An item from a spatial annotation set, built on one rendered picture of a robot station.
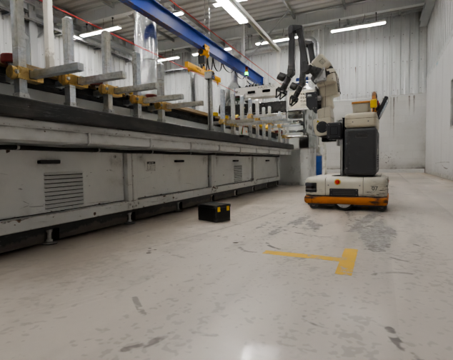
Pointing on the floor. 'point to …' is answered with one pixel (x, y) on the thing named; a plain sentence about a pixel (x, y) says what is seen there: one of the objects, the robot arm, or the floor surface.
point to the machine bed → (101, 177)
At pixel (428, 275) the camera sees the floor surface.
